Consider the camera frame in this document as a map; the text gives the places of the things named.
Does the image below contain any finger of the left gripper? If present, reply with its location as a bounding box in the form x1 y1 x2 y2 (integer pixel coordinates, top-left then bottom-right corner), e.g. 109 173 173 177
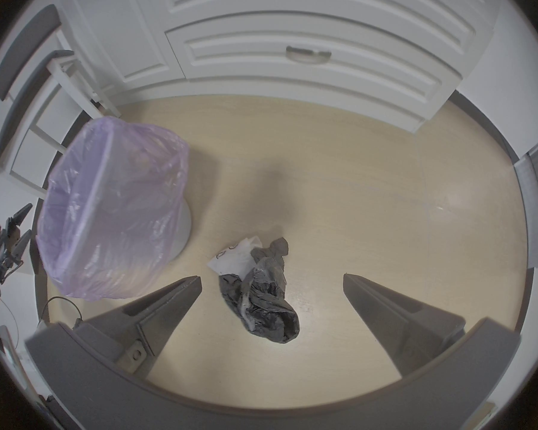
2 230 32 271
7 202 34 230

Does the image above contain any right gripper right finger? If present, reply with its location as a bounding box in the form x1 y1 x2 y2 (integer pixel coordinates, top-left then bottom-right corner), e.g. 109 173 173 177
343 274 466 380

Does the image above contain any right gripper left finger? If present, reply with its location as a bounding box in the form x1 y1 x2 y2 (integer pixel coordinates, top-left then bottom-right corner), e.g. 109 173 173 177
74 276 202 379

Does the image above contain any purple plastic bag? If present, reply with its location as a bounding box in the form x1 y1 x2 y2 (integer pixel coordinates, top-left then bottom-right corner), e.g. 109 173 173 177
35 117 190 302

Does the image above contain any black plastic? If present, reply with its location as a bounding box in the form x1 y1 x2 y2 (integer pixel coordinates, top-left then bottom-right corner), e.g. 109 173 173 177
218 236 301 345

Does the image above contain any white trash bin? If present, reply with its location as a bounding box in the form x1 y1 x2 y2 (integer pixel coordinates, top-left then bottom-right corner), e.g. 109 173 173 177
38 119 193 301

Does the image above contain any clear printed wrapper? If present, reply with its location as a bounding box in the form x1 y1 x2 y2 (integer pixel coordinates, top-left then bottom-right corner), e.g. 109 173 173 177
207 236 264 277

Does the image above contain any white chair with grey cushions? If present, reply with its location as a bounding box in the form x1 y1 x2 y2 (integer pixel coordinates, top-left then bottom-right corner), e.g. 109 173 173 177
0 4 123 197

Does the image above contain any white wardrobe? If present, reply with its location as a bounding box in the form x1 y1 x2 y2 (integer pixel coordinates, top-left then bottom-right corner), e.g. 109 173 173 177
53 0 497 134

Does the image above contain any black cable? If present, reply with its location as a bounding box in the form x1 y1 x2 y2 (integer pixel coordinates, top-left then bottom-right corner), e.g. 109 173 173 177
40 296 85 323

